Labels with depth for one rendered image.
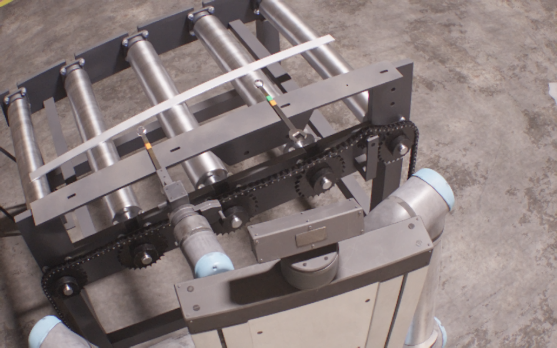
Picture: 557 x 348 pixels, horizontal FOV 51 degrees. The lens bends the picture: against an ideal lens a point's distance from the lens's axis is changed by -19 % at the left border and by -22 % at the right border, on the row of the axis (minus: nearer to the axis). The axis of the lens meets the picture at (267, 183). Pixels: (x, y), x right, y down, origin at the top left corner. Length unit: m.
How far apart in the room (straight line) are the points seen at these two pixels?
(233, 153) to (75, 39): 2.66
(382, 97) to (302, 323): 1.31
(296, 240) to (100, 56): 2.05
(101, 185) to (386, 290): 1.07
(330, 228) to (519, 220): 2.53
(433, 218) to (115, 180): 0.86
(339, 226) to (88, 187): 1.13
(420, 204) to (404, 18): 3.02
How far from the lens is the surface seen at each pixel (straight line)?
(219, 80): 2.42
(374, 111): 2.19
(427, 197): 1.41
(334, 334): 1.03
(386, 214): 1.37
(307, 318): 0.94
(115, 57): 2.80
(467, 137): 3.59
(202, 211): 1.69
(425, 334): 1.80
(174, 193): 1.69
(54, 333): 1.33
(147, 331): 2.53
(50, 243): 1.99
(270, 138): 2.05
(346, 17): 4.27
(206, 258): 1.59
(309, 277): 0.84
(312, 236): 0.82
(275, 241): 0.81
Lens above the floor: 2.52
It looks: 50 degrees down
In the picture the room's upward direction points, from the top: 5 degrees counter-clockwise
